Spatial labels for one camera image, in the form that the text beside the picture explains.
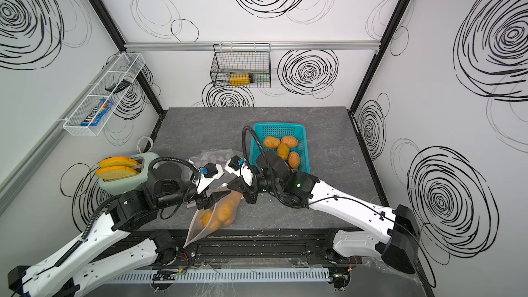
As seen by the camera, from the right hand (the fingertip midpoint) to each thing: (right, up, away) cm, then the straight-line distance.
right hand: (230, 184), depth 65 cm
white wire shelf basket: (-52, +46, +27) cm, 75 cm away
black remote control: (-46, +35, +16) cm, 60 cm away
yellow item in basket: (0, +39, +22) cm, 45 cm away
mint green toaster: (-41, -3, +9) cm, 42 cm away
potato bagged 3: (+14, +11, +35) cm, 39 cm away
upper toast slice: (-44, +6, +11) cm, 46 cm away
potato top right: (+24, +12, +36) cm, 45 cm away
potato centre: (+19, +7, +36) cm, 42 cm away
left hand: (-2, +1, -1) cm, 2 cm away
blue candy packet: (-46, +24, +6) cm, 52 cm away
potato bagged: (-10, -14, +9) cm, 20 cm away
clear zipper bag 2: (-12, +4, +34) cm, 37 cm away
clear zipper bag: (-5, -12, +4) cm, 14 cm away
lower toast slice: (-43, +2, +8) cm, 44 cm away
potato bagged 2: (-3, -12, +6) cm, 13 cm away
